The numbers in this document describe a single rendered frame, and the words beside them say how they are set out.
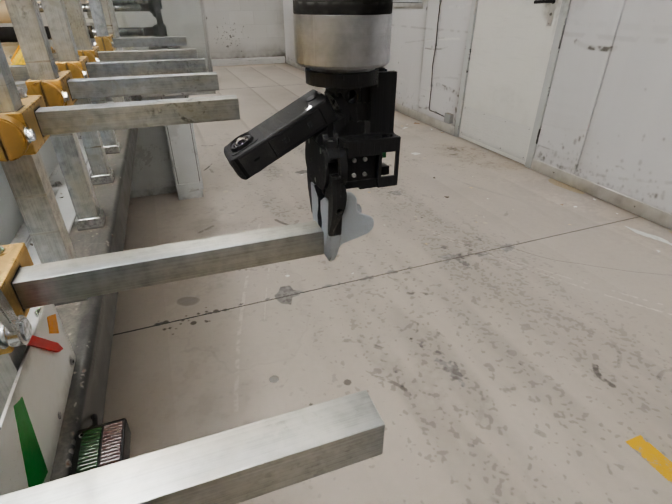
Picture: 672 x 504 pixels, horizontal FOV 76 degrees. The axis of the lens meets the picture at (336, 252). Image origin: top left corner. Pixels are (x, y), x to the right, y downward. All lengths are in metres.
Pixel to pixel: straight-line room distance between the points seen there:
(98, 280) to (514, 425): 1.24
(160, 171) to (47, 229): 2.28
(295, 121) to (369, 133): 0.08
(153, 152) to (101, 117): 2.24
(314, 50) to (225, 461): 0.32
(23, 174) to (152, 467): 0.46
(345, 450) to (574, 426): 1.28
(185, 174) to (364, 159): 2.41
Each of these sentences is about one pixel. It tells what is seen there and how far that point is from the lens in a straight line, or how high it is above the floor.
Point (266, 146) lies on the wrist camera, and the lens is 0.42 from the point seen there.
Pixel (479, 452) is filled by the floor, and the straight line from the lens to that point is 1.38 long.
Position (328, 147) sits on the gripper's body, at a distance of 0.43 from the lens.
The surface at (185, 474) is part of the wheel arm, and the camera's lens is 0.28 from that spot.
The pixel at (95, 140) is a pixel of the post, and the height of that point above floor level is 0.80.
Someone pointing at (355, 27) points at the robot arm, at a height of 1.06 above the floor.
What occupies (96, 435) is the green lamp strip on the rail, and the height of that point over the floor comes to 0.70.
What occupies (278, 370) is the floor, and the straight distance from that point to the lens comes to 1.53.
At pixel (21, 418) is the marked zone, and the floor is 0.78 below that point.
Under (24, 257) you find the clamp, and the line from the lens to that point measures 0.53.
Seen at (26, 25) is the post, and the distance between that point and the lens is 0.88.
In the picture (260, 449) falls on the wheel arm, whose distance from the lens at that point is 0.28.
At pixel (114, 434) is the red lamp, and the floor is 0.70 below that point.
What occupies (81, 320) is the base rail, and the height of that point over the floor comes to 0.70.
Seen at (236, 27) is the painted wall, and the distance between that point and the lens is 9.07.
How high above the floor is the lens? 1.08
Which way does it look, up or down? 30 degrees down
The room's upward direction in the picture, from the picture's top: straight up
